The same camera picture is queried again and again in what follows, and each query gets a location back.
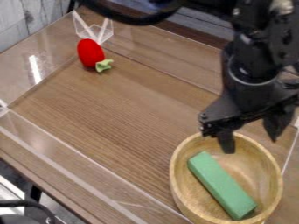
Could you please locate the green rectangular block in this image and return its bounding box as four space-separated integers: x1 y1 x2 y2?
187 151 258 221

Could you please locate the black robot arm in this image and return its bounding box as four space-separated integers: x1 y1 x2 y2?
174 0 299 154

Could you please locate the wooden brown bowl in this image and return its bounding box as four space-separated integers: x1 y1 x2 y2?
170 134 283 224

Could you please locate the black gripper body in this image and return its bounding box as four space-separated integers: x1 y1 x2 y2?
199 50 299 137

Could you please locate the clear acrylic front wall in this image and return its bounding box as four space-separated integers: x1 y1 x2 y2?
0 100 191 224

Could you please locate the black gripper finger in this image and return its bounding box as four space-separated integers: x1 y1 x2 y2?
216 129 235 154
263 104 296 142

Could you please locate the clear acrylic corner bracket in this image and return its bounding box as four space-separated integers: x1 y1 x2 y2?
71 11 113 46

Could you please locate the black cable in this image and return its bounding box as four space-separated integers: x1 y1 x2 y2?
77 0 184 26

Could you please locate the red plush strawberry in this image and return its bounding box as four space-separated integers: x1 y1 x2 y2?
77 38 113 73

